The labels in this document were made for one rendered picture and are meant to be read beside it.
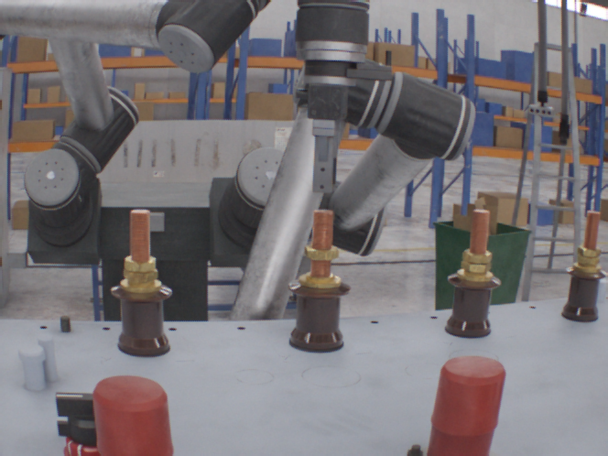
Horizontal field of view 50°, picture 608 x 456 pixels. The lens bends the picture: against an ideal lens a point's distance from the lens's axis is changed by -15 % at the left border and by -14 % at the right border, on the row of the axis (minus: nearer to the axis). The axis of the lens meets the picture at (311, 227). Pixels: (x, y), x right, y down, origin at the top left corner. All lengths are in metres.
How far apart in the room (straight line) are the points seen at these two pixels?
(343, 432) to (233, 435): 0.13
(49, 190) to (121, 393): 1.63
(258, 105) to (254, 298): 7.62
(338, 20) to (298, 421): 0.54
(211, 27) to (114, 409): 0.63
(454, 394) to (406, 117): 0.89
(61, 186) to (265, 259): 0.93
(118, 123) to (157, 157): 3.49
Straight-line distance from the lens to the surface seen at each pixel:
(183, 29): 1.04
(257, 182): 2.21
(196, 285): 3.26
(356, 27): 1.04
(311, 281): 1.09
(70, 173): 2.22
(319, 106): 1.01
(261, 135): 5.92
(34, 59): 8.75
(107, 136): 2.31
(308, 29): 1.04
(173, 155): 5.81
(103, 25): 1.22
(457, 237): 5.40
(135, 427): 0.60
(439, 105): 1.50
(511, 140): 10.52
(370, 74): 1.04
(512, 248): 5.47
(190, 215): 2.70
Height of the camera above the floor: 1.75
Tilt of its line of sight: 11 degrees down
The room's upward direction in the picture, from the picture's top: 3 degrees clockwise
